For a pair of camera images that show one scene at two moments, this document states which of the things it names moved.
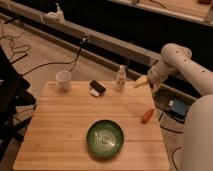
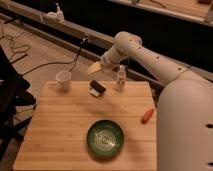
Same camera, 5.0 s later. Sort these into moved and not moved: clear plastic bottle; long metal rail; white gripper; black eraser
Moved: white gripper
Not moved: long metal rail; clear plastic bottle; black eraser
